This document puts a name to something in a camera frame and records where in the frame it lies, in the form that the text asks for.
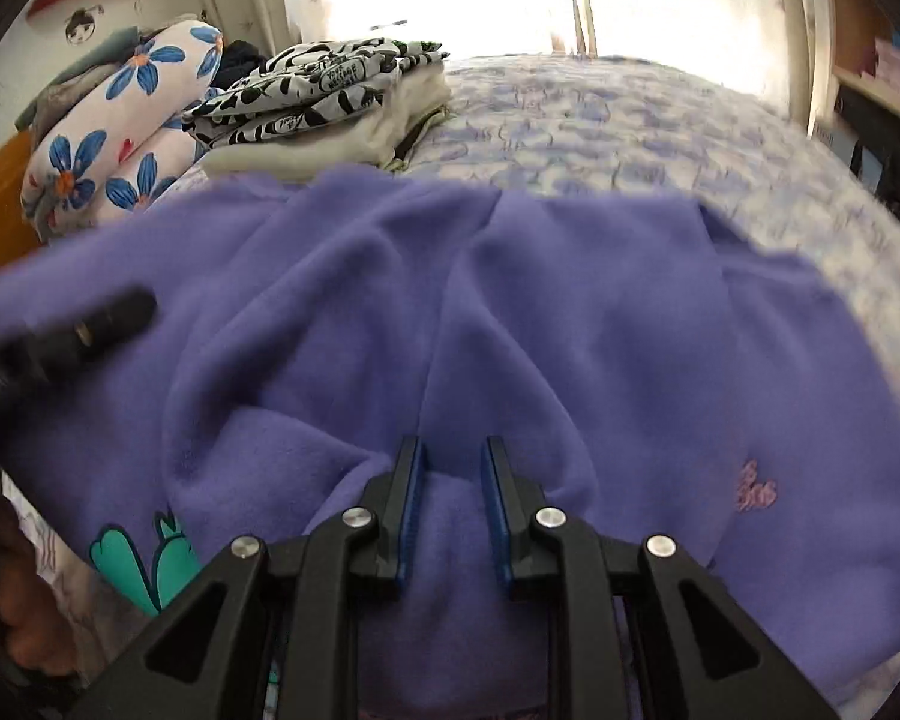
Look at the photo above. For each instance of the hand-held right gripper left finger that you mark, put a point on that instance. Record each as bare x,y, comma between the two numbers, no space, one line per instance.
414,510

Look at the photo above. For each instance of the black cartoon wall sticker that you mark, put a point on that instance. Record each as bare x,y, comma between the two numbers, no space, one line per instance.
84,24

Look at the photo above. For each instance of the dark clothes pile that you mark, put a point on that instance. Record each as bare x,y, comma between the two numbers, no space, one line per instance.
236,64

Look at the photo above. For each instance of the floral rolled quilt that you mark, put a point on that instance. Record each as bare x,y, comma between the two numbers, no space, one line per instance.
82,165

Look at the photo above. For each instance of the black white printed folded garment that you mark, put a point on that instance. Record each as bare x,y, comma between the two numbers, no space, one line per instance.
307,90

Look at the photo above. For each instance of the purple zip hoodie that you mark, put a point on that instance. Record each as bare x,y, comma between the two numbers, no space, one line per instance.
570,330

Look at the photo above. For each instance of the grey folded cloth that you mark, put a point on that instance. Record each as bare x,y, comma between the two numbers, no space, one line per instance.
75,82

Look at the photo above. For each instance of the person's left hand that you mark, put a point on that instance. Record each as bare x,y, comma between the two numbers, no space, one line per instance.
22,600

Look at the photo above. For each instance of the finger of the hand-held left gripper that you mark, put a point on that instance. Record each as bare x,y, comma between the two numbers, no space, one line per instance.
97,326

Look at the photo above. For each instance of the wooden shelf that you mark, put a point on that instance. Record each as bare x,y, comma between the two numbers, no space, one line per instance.
851,22

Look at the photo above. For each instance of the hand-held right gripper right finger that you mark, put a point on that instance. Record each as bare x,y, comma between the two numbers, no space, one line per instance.
493,517

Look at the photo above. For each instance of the cat printed bed blanket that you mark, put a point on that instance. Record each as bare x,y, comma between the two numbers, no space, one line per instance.
607,127

